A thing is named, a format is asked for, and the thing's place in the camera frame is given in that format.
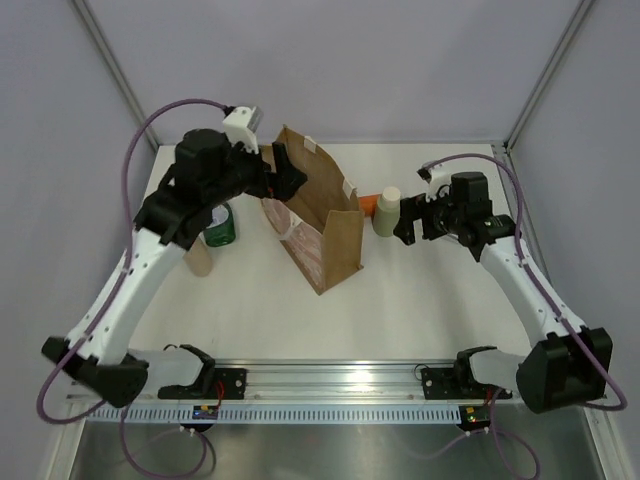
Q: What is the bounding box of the white slotted cable duct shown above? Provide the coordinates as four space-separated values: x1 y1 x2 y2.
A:
90 403 461 425

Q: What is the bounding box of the aluminium front rail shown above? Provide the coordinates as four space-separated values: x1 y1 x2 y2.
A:
64 357 609 406

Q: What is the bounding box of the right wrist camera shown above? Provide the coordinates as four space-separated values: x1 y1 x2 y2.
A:
417 163 451 197

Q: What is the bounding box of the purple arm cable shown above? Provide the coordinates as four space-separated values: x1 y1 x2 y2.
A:
37 98 231 474
399 152 629 476

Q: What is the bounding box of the right side aluminium rail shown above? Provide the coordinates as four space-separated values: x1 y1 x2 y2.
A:
491 143 527 240

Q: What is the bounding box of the orange spray bottle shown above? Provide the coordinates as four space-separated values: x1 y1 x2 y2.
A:
358 195 379 217

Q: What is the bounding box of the right aluminium frame post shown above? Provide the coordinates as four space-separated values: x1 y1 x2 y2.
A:
503 0 597 153

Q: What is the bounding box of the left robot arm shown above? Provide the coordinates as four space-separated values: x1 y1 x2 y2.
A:
42 129 307 408

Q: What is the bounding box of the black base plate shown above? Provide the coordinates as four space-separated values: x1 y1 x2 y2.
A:
157 367 247 400
418 366 497 401

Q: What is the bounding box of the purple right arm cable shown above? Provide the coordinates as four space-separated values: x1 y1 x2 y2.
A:
399 152 629 476

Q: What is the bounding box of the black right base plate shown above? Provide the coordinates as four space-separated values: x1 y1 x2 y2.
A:
418 366 497 401

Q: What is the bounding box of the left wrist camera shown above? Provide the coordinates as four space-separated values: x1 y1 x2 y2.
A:
222 106 263 151

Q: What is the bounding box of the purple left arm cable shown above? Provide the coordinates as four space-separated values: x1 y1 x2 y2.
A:
37 98 231 474

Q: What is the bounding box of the beige pump bottle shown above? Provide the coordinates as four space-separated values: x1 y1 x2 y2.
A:
183 238 213 277

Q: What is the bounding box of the aluminium rail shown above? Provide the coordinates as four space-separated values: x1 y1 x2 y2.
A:
491 143 527 240
64 357 609 406

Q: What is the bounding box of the aluminium frame post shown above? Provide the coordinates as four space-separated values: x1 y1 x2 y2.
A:
503 0 597 153
68 0 147 126

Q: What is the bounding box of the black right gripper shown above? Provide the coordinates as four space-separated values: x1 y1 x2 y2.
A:
394 184 465 246

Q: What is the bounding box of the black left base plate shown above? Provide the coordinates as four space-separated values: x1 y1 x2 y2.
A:
157 367 247 400

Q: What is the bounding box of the left aluminium frame post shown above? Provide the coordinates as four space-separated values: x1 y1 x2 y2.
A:
68 0 147 126

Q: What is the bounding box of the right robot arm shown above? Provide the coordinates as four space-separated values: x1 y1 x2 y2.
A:
394 167 613 413

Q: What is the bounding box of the green dish soap bottle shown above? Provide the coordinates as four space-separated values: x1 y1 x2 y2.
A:
203 202 236 248

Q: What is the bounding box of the brown canvas tote bag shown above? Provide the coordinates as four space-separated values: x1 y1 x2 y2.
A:
261 126 364 295

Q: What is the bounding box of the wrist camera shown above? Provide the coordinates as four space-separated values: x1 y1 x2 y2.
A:
417 163 451 197
222 106 263 151

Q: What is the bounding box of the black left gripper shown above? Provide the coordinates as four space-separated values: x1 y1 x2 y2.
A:
203 133 305 209

